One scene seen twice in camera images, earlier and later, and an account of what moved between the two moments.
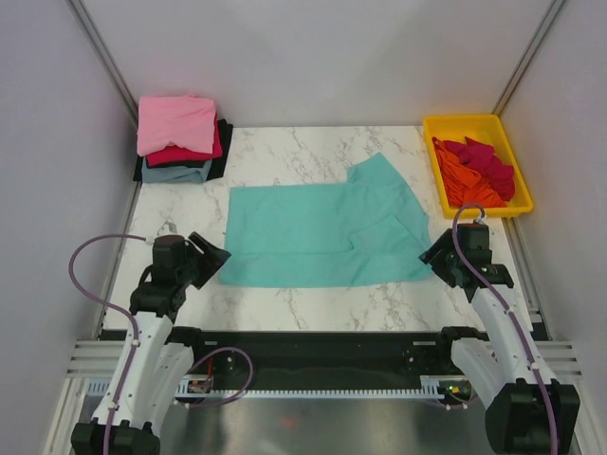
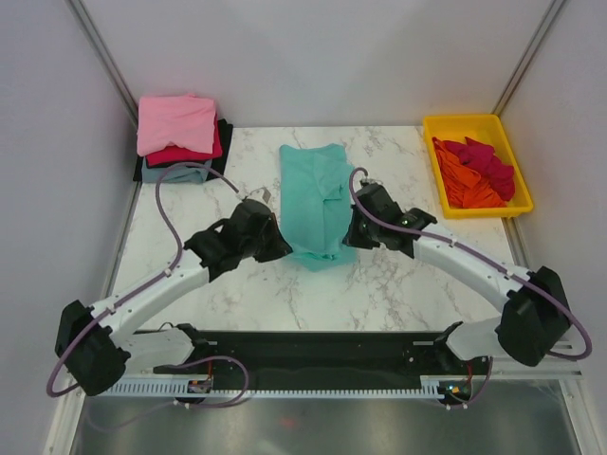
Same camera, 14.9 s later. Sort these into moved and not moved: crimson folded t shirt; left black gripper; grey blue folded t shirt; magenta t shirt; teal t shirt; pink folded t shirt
Moved: left black gripper; teal t shirt
Not moved: grey blue folded t shirt; pink folded t shirt; magenta t shirt; crimson folded t shirt
